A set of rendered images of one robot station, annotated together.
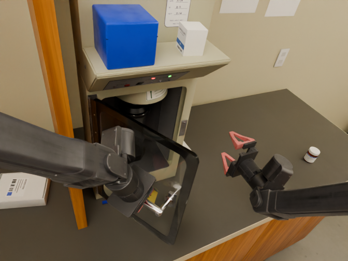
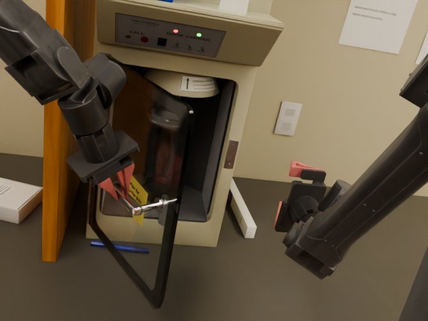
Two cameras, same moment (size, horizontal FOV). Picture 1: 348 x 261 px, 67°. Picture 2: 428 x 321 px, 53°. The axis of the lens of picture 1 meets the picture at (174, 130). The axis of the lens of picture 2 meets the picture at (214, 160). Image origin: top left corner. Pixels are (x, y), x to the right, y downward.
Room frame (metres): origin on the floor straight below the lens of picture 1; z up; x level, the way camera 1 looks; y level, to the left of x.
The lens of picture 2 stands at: (-0.16, -0.31, 1.59)
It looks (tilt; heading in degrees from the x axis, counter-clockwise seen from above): 25 degrees down; 21
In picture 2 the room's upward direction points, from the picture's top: 11 degrees clockwise
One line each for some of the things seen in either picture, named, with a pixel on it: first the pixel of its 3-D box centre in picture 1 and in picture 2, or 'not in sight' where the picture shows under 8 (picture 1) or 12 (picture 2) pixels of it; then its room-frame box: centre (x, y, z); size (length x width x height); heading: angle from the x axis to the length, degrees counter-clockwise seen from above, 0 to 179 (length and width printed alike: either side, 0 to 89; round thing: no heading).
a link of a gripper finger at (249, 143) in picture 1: (237, 145); (299, 178); (0.61, -0.20, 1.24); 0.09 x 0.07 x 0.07; 33
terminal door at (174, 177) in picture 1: (136, 179); (130, 179); (0.44, 0.07, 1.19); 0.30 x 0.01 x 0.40; 64
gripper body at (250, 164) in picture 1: (248, 169); (306, 214); (0.55, -0.24, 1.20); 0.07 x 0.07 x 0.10; 33
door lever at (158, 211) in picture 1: (151, 199); (135, 197); (0.38, 0.02, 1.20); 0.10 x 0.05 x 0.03; 64
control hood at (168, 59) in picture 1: (158, 73); (187, 32); (0.55, 0.06, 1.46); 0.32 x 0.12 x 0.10; 123
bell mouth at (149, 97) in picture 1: (140, 80); (183, 72); (0.70, 0.13, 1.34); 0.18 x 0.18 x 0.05
